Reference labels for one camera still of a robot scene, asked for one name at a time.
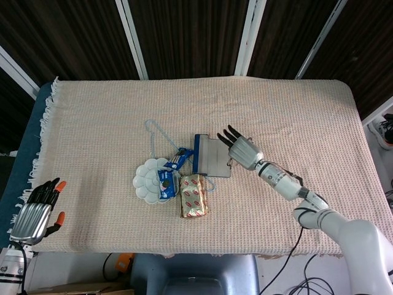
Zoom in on silver left hand orange fingertips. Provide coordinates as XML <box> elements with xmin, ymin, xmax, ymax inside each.
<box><xmin>9</xmin><ymin>177</ymin><xmax>68</xmax><ymax>246</ymax></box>

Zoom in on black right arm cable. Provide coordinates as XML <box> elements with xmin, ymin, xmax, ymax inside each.
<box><xmin>274</xmin><ymin>226</ymin><xmax>305</xmax><ymax>295</ymax></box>

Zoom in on silver right hand black fingers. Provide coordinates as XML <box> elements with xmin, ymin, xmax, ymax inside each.
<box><xmin>216</xmin><ymin>124</ymin><xmax>265</xmax><ymax>171</ymax></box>

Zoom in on white flower-shaped paint palette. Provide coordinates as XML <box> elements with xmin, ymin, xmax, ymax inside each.
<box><xmin>132</xmin><ymin>157</ymin><xmax>182</xmax><ymax>205</ymax></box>

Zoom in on beige waffle tablecloth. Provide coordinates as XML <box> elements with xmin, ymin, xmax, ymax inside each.
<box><xmin>7</xmin><ymin>76</ymin><xmax>393</xmax><ymax>258</ymax></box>

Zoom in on twisted blue cookie packet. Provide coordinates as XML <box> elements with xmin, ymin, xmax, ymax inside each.
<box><xmin>163</xmin><ymin>147</ymin><xmax>195</xmax><ymax>170</ymax></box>

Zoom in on orange device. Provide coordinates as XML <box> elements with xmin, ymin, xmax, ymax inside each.
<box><xmin>115</xmin><ymin>253</ymin><xmax>135</xmax><ymax>273</ymax></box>

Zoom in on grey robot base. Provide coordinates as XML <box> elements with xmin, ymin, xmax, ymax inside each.
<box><xmin>130</xmin><ymin>253</ymin><xmax>260</xmax><ymax>295</ymax></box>

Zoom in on black floor cables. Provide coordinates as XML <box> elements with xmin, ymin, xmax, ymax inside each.
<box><xmin>284</xmin><ymin>254</ymin><xmax>354</xmax><ymax>295</ymax></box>

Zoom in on gold snack packet red labels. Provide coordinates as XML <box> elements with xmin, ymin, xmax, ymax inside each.
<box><xmin>179</xmin><ymin>173</ymin><xmax>210</xmax><ymax>219</ymax></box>

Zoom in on white sneaker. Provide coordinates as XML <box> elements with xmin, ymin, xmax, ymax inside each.
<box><xmin>367</xmin><ymin>113</ymin><xmax>393</xmax><ymax>151</ymax></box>

